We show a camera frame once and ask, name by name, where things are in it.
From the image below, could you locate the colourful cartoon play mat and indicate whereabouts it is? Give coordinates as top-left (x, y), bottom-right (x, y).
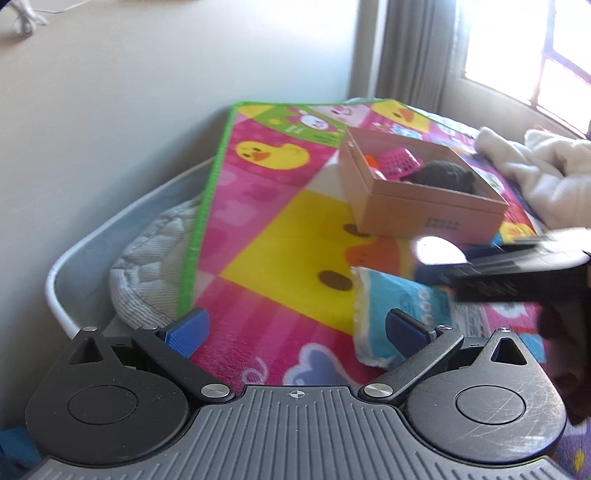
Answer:
top-left (177, 99), bottom-right (591, 480)

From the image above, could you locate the white cable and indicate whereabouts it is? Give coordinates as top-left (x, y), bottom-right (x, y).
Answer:
top-left (9, 0), bottom-right (80, 34)

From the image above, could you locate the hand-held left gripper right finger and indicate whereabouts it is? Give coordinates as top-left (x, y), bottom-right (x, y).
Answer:
top-left (359, 307), bottom-right (532, 407)

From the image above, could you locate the black plush toy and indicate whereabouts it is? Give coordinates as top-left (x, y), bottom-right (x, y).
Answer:
top-left (406, 160), bottom-right (477, 193)

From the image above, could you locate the grey quilted mattress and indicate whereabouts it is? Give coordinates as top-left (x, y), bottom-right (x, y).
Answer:
top-left (110, 198), bottom-right (218, 334)

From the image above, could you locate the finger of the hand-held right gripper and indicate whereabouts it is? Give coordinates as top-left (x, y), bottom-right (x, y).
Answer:
top-left (414, 256), bottom-right (591, 303)
top-left (465, 228), bottom-right (591, 265)

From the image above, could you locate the grey curtain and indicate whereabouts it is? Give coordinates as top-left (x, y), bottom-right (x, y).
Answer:
top-left (369, 0), bottom-right (467, 114)

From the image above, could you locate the blue tissue packet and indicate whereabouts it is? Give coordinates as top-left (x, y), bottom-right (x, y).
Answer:
top-left (350, 265), bottom-right (488, 370)

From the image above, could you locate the blue cloth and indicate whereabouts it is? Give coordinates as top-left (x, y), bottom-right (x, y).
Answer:
top-left (0, 427), bottom-right (43, 480)

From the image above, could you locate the pink plastic basket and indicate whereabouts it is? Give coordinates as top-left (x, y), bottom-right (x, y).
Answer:
top-left (372, 147), bottom-right (424, 182)

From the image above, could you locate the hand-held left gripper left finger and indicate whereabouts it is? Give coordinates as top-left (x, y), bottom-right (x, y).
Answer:
top-left (69, 307), bottom-right (236, 403)

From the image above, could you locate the pink cardboard box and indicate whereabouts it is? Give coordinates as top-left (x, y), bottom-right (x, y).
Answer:
top-left (338, 127), bottom-right (510, 243)

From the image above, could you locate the window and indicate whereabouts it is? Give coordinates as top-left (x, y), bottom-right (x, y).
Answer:
top-left (462, 0), bottom-right (591, 139)

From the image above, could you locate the white fluffy blanket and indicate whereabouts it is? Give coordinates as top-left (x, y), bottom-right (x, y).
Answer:
top-left (475, 126), bottom-right (591, 232)

